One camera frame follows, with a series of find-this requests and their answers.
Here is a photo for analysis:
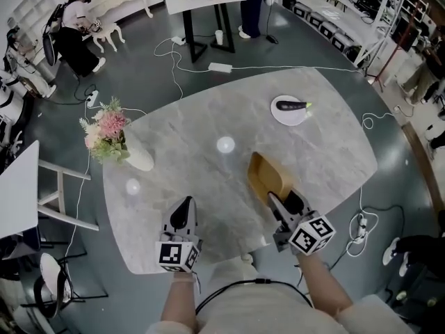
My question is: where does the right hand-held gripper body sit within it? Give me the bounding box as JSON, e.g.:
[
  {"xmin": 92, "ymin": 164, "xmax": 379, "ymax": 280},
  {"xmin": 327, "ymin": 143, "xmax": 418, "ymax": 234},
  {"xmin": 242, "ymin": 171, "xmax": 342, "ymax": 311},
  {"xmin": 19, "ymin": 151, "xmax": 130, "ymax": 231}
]
[{"xmin": 273, "ymin": 209, "xmax": 337, "ymax": 256}]

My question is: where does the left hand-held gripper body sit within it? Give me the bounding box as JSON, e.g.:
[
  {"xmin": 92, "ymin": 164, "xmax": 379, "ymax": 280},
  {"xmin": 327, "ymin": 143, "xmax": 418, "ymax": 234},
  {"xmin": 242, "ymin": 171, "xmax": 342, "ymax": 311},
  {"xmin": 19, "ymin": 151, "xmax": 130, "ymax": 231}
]
[{"xmin": 155, "ymin": 228, "xmax": 204, "ymax": 275}]

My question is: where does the yellow plastic tray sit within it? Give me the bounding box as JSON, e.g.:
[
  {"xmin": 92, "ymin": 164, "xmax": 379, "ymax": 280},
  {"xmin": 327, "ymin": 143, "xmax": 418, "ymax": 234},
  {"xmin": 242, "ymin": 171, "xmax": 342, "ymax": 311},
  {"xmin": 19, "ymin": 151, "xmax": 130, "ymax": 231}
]
[{"xmin": 246, "ymin": 151, "xmax": 297, "ymax": 209}]

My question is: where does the person's left forearm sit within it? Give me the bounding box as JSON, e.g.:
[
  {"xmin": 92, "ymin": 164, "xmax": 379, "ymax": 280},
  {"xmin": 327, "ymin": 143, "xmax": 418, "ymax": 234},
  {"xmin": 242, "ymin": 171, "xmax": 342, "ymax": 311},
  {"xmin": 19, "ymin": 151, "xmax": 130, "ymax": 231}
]
[{"xmin": 159, "ymin": 271, "xmax": 200, "ymax": 327}]

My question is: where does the person's right forearm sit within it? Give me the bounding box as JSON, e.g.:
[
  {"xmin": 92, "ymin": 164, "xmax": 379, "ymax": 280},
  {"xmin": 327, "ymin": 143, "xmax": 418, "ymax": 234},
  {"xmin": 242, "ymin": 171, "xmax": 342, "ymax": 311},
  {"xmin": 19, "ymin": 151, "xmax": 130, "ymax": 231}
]
[{"xmin": 295, "ymin": 252, "xmax": 354, "ymax": 318}]

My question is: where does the person's left hand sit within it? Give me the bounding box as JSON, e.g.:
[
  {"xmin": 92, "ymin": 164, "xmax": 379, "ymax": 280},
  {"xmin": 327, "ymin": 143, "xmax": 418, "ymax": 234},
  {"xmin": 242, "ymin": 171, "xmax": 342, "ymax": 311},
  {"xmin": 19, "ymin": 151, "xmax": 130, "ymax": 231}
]
[{"xmin": 159, "ymin": 232, "xmax": 193, "ymax": 244}]

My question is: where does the grey marble table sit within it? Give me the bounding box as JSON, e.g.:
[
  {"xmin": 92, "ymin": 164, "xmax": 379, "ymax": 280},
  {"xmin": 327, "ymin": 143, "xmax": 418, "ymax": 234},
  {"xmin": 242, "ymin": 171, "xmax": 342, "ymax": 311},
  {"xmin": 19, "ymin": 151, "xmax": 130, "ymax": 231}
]
[{"xmin": 102, "ymin": 66, "xmax": 379, "ymax": 276}]

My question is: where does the white ribbed vase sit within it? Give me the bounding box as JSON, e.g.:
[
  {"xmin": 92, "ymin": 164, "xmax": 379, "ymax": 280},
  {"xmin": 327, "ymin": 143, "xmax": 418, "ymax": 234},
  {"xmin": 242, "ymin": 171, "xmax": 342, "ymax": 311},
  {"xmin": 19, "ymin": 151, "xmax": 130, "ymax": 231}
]
[{"xmin": 122, "ymin": 141, "xmax": 155, "ymax": 173}]

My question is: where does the white round plate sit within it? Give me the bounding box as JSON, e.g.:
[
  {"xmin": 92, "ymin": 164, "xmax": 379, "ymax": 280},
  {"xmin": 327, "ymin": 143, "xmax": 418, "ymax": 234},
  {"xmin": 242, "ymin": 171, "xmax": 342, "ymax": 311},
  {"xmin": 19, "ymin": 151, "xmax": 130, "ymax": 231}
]
[{"xmin": 270, "ymin": 95, "xmax": 311, "ymax": 128}]

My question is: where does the person's beige clothing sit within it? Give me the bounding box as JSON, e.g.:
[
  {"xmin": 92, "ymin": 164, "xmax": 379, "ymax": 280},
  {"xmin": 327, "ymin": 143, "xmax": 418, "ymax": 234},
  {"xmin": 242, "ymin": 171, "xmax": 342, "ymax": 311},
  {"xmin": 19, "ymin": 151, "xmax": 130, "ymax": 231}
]
[{"xmin": 145, "ymin": 252, "xmax": 414, "ymax": 334}]

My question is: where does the dark purple eggplant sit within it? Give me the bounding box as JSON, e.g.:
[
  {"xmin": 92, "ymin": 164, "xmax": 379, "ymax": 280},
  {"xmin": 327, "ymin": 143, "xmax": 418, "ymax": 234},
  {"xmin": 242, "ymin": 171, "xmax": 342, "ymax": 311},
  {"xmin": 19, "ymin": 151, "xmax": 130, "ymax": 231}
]
[{"xmin": 275, "ymin": 100, "xmax": 314, "ymax": 113}]

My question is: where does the pink flower bouquet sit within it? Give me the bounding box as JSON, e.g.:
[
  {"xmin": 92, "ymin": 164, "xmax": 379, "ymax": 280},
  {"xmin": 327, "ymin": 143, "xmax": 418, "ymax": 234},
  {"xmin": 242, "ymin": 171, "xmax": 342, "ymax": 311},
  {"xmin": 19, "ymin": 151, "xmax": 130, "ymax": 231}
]
[{"xmin": 79, "ymin": 95, "xmax": 133, "ymax": 166}]

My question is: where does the round seat metal chair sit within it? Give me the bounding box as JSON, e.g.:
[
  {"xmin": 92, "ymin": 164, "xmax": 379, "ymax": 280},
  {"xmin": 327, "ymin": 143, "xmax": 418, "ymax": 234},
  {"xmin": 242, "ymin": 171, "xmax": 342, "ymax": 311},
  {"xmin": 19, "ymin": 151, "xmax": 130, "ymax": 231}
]
[{"xmin": 19, "ymin": 252, "xmax": 109, "ymax": 320}]

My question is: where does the long white power adapter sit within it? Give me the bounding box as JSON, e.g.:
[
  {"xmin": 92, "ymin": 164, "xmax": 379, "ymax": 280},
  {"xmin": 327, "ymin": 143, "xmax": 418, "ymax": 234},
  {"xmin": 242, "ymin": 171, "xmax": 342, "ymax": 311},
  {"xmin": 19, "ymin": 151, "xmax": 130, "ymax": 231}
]
[{"xmin": 207, "ymin": 62, "xmax": 234, "ymax": 74}]

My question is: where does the red coat stand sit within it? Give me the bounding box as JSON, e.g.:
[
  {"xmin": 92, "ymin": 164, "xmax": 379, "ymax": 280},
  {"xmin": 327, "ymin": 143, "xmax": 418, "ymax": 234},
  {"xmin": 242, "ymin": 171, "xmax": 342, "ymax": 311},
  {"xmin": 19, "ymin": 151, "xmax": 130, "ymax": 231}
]
[{"xmin": 366, "ymin": 10, "xmax": 422, "ymax": 93}]

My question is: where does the ornate white stool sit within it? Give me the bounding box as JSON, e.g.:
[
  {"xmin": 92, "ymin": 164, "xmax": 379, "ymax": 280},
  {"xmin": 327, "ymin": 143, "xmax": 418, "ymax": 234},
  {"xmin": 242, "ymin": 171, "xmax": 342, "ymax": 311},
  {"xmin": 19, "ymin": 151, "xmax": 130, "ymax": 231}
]
[{"xmin": 90, "ymin": 22, "xmax": 127, "ymax": 54}]

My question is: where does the white metal shelving rack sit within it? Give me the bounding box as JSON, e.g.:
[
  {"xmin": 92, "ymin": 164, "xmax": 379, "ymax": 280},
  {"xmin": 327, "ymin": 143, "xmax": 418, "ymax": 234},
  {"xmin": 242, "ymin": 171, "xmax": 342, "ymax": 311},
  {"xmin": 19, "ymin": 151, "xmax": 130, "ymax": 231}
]
[{"xmin": 277, "ymin": 0, "xmax": 415, "ymax": 70}]

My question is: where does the white humanoid robot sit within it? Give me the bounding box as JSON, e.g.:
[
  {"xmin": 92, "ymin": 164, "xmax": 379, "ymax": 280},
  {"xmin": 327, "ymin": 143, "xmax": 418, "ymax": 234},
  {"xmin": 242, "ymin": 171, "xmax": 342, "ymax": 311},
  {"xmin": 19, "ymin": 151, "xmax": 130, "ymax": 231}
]
[{"xmin": 0, "ymin": 68, "xmax": 26, "ymax": 132}]

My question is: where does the white table with black legs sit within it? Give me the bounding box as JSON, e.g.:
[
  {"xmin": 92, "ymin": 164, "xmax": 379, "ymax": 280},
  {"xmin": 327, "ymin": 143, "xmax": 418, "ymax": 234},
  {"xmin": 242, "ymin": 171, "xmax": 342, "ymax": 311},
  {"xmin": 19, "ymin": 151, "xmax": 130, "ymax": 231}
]
[{"xmin": 163, "ymin": 0, "xmax": 249, "ymax": 64}]

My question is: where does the white bookshelf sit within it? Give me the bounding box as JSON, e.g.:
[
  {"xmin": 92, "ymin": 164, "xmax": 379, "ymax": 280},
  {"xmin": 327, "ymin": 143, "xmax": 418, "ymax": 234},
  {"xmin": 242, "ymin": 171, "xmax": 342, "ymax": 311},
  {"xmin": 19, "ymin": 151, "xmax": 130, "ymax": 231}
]
[{"xmin": 6, "ymin": 0, "xmax": 54, "ymax": 31}]

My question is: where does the white floor cable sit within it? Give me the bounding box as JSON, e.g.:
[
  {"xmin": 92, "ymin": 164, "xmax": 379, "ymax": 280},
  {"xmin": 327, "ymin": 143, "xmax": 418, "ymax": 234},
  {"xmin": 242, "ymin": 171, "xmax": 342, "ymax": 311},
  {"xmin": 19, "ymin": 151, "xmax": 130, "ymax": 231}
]
[{"xmin": 345, "ymin": 111, "xmax": 398, "ymax": 257}]

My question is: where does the black body cable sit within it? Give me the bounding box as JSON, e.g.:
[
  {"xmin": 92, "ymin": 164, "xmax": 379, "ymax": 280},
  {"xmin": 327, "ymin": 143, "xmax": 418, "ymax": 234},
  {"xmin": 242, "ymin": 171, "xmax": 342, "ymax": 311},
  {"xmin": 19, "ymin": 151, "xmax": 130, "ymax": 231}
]
[{"xmin": 194, "ymin": 262, "xmax": 314, "ymax": 317}]

